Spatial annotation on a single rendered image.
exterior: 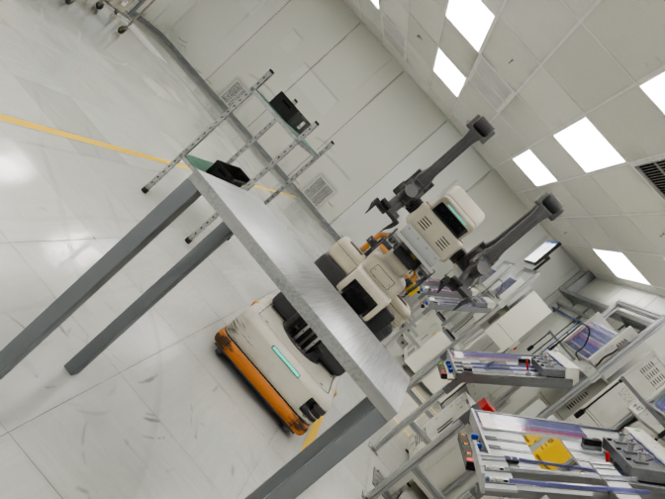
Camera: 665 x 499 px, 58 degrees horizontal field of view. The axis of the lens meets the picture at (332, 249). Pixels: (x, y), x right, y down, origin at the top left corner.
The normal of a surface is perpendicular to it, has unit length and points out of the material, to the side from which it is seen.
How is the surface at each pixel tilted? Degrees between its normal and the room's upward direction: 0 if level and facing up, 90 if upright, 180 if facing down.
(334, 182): 90
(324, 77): 90
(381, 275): 98
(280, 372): 90
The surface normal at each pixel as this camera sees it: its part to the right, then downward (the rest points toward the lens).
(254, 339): -0.09, 0.06
